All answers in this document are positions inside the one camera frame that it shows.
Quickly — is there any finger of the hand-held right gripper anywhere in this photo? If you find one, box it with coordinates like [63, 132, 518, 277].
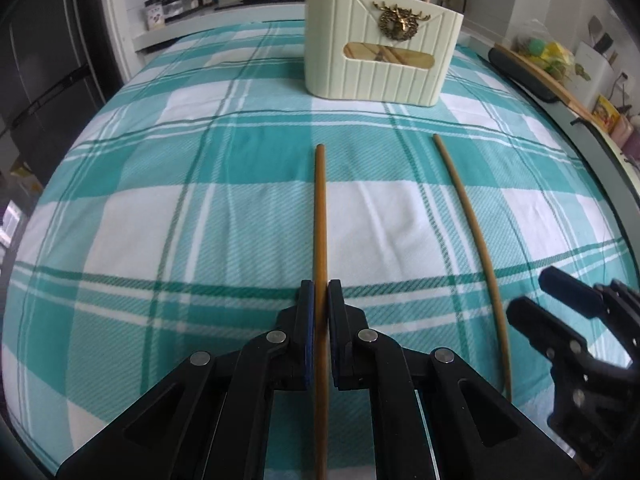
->
[506, 296, 608, 441]
[539, 266, 640, 356]

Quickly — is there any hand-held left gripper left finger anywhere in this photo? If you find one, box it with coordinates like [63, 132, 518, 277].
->
[55, 280, 317, 480]

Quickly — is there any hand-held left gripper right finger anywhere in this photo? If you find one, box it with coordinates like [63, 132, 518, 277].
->
[327, 280, 583, 480]

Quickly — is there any cream ribbed utensil holder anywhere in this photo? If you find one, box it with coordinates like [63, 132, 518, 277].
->
[304, 0, 463, 108]

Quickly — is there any pink container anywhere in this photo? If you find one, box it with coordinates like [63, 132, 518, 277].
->
[612, 115, 640, 161]

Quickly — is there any yellow packet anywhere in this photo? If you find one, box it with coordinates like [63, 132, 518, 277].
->
[592, 95, 622, 133]

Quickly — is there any wooden cutting board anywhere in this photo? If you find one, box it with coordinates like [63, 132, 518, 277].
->
[492, 44, 606, 133]

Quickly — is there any teal plaid tablecloth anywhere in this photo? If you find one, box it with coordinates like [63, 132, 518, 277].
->
[0, 19, 633, 473]

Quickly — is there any plastic bag of fruit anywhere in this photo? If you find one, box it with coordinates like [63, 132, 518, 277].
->
[515, 20, 591, 83]

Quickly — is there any cardboard box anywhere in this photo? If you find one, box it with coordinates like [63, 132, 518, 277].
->
[10, 162, 46, 196]

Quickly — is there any clear plastic container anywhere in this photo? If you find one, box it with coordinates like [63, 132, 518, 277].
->
[162, 0, 201, 23]

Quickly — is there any white label spice jar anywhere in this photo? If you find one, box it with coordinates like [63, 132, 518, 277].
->
[144, 0, 166, 31]

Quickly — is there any black refrigerator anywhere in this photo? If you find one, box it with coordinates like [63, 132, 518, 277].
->
[0, 0, 121, 181]

